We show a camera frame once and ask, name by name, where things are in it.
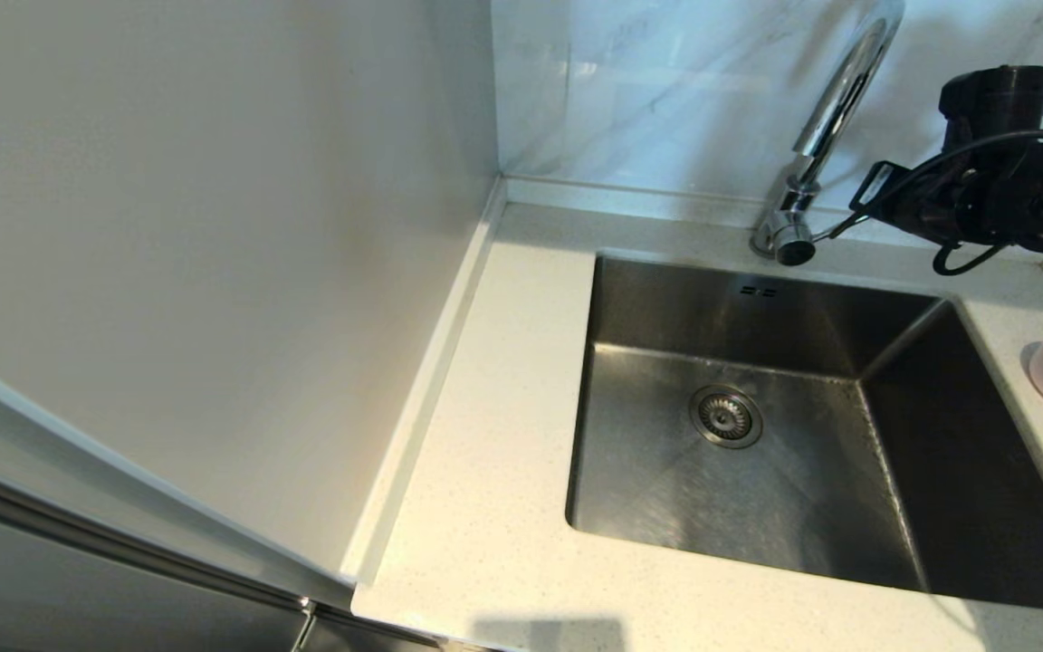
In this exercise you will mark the white cabinet side panel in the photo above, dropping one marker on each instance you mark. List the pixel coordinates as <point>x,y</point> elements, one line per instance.
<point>214,272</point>

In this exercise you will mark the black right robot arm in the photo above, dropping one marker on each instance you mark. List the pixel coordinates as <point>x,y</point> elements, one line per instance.
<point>997,100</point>

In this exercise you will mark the grey steel appliance front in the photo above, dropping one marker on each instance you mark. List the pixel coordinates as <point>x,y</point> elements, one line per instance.
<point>33,598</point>

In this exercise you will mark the chrome gooseneck faucet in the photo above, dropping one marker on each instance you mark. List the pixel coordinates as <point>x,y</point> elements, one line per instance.
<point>843,91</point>

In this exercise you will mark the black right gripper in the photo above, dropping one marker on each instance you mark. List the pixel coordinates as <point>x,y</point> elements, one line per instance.
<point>924,204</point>

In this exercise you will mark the stainless steel sink basin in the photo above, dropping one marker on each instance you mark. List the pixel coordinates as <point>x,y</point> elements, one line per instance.
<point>757,507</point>

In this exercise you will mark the round metal drain strainer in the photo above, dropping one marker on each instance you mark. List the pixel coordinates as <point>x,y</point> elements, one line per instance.
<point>726,417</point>

